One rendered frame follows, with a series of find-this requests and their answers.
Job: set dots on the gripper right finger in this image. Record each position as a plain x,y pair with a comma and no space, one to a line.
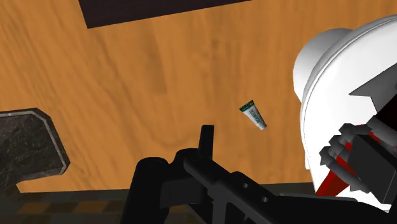
335,214

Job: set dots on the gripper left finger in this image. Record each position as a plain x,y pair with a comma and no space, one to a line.
198,173

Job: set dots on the white green tube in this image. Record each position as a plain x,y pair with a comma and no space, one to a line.
255,115

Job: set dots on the white figure with grey hand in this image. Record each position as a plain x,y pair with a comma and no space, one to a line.
335,93

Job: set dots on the wooden table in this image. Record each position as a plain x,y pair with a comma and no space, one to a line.
124,77

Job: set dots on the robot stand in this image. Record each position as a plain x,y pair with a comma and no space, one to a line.
149,11

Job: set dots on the dark marble slab pale rim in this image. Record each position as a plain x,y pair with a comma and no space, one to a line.
28,145

